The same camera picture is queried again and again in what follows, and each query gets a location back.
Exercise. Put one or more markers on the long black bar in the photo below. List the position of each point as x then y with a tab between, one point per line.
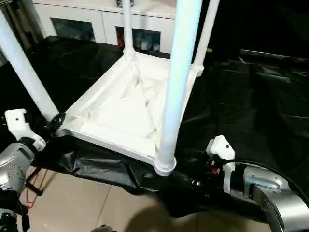
277	55

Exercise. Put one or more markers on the red bottle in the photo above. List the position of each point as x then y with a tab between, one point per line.
119	39

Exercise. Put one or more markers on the black metal folding frame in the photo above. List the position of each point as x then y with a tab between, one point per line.
33	186

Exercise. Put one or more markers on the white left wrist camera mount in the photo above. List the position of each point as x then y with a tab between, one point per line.
17	120

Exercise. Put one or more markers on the white plastic table top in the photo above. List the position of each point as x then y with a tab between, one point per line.
116	111

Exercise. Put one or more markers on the small white jar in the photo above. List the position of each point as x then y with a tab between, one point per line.
144	44
155	46

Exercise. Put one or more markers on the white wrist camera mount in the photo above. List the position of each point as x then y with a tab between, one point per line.
219	147
17	120

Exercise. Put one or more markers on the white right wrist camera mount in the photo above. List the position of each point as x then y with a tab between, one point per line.
219	147

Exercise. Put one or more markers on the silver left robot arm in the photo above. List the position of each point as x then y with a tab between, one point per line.
14	164

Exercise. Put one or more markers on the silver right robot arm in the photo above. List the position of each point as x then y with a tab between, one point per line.
285	203

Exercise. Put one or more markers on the white sideboard cabinet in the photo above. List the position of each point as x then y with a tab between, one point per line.
108	17

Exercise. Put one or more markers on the grey tripod stand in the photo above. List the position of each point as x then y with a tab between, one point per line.
24	19

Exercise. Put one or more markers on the black glossy mat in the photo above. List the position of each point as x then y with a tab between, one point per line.
241	108

